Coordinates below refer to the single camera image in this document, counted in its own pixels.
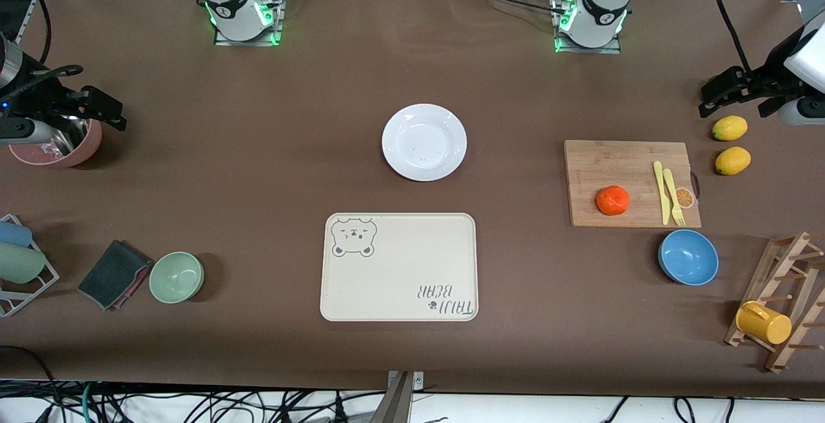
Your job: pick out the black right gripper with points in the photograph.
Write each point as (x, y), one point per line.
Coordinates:
(40, 97)

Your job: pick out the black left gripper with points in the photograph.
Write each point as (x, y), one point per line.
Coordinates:
(765, 78)

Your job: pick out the orange mandarin fruit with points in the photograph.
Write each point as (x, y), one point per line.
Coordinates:
(612, 200)

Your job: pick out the white round plate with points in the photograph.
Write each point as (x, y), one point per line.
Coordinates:
(424, 142)

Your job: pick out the yellow lemon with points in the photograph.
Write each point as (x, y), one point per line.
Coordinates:
(729, 128)
(733, 160)

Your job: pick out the shiny metal cup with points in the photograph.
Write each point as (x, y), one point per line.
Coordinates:
(74, 134)

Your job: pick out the pink bowl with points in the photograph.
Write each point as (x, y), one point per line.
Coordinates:
(89, 149)

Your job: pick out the yellow plastic fork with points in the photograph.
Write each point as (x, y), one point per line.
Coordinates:
(671, 187)

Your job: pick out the orange slice decoration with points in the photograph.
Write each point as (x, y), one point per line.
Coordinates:
(687, 198)

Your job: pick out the yellow plastic knife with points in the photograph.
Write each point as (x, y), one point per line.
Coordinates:
(662, 194)

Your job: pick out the wooden cutting board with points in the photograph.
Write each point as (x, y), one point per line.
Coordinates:
(606, 165)

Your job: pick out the brown table mat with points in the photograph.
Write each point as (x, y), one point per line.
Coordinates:
(258, 152)

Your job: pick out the light blue cup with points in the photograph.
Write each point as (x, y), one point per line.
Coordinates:
(13, 234)

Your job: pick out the dark grey folded cloth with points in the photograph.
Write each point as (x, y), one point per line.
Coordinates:
(109, 271)

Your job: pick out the blue bowl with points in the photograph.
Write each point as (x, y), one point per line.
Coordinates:
(688, 257)

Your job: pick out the pink folded cloth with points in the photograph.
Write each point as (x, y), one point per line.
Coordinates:
(136, 284)

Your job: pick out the pale green cup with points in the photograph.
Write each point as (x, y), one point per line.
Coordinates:
(19, 263)

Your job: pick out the pale green bowl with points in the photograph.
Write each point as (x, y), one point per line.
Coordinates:
(176, 278)

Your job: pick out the wooden peg mug rack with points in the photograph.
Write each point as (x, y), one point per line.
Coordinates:
(796, 262)

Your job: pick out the yellow mug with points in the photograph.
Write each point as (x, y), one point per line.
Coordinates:
(764, 324)

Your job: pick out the cream bear print tray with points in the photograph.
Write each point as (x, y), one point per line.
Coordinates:
(399, 275)

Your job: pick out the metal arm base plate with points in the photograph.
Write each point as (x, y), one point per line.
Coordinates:
(609, 49)
(222, 40)

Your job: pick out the grey camera stand pole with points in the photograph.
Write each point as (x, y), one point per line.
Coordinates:
(396, 403)

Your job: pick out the metal stand clamp bracket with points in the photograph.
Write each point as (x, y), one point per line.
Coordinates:
(418, 381)

